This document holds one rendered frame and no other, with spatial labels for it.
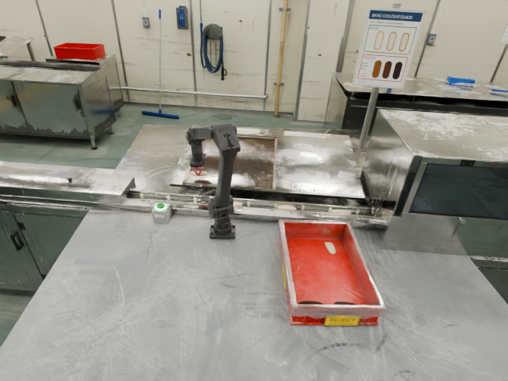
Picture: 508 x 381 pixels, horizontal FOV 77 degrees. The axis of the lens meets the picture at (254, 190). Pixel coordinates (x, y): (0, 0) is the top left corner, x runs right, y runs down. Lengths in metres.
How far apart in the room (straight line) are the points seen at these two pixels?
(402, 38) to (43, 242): 2.39
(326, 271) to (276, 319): 0.32
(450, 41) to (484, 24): 0.43
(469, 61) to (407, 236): 4.47
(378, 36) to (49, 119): 3.58
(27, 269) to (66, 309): 1.05
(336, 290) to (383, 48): 1.53
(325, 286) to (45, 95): 3.73
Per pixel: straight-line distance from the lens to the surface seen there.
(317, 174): 1.88
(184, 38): 5.28
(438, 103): 3.51
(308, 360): 1.18
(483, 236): 1.73
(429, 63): 5.60
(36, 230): 2.12
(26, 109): 4.58
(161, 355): 1.18
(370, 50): 2.29
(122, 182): 1.80
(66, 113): 4.31
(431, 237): 1.64
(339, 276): 1.42
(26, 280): 2.49
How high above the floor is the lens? 1.83
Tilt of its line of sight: 33 degrees down
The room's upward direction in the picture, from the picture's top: 3 degrees clockwise
